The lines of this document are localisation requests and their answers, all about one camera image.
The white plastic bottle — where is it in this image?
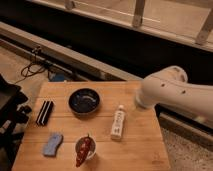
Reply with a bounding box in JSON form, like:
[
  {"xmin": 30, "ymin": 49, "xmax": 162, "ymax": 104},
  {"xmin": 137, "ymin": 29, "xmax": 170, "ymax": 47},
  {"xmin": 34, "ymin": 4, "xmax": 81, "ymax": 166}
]
[{"xmin": 110, "ymin": 105, "xmax": 125, "ymax": 140}]

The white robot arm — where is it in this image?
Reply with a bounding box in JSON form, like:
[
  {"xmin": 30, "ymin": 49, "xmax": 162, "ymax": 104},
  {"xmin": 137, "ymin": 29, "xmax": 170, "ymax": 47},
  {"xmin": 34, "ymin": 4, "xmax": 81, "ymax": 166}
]
[{"xmin": 135, "ymin": 66, "xmax": 213, "ymax": 121}]

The dark ceramic bowl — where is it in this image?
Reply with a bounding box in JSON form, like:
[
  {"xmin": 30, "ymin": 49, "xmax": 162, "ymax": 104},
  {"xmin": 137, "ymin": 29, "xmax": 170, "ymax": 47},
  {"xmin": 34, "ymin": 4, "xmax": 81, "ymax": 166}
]
[{"xmin": 68, "ymin": 88, "xmax": 100, "ymax": 115}]

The blue object on floor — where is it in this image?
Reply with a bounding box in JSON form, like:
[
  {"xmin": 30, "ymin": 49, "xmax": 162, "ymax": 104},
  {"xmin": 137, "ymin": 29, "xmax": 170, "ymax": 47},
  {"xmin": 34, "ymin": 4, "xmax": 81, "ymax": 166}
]
[{"xmin": 50, "ymin": 74, "xmax": 65, "ymax": 82}]

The red chili pepper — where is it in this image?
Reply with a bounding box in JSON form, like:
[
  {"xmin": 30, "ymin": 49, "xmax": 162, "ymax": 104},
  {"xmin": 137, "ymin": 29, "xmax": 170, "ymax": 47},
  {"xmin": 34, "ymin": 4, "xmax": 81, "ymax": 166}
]
[{"xmin": 76, "ymin": 136, "xmax": 92, "ymax": 167}]

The black white striped box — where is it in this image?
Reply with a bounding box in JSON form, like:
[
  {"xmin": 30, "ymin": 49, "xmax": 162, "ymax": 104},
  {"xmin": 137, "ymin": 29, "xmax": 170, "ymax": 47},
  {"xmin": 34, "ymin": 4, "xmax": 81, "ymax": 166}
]
[{"xmin": 36, "ymin": 101, "xmax": 54, "ymax": 126}]

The blue sponge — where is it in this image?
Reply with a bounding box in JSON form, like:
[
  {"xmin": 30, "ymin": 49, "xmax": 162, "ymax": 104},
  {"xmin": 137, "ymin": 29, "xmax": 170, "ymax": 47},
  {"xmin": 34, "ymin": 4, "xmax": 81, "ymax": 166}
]
[{"xmin": 42, "ymin": 133, "xmax": 63, "ymax": 157}]

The black equipment stand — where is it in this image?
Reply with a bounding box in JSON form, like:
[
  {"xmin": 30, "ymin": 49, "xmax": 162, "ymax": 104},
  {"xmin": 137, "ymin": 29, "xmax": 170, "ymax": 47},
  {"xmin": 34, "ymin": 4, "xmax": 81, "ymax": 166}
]
[{"xmin": 0, "ymin": 74, "xmax": 32, "ymax": 164}]

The black cable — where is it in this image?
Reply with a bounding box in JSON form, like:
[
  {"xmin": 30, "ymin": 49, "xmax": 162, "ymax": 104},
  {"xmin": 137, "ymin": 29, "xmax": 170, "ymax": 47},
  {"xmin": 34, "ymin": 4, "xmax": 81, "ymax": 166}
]
[{"xmin": 13, "ymin": 49, "xmax": 71, "ymax": 84}]

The metal rail beam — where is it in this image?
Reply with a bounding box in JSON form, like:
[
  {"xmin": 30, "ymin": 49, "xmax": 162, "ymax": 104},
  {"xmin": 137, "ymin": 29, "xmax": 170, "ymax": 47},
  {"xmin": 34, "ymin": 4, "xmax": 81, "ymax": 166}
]
[{"xmin": 0, "ymin": 21, "xmax": 213, "ymax": 129}]

